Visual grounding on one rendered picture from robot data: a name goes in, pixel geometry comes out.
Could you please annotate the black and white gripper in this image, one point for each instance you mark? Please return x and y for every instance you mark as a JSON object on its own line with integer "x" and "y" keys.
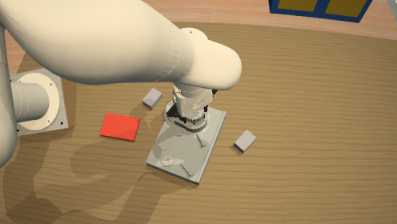
{"x": 184, "y": 106}

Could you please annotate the white gear with orange arrow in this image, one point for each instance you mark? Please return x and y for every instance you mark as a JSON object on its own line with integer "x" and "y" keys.
{"x": 196, "y": 116}

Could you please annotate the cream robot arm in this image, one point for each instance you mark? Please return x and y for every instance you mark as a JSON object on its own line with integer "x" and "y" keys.
{"x": 99, "y": 42}

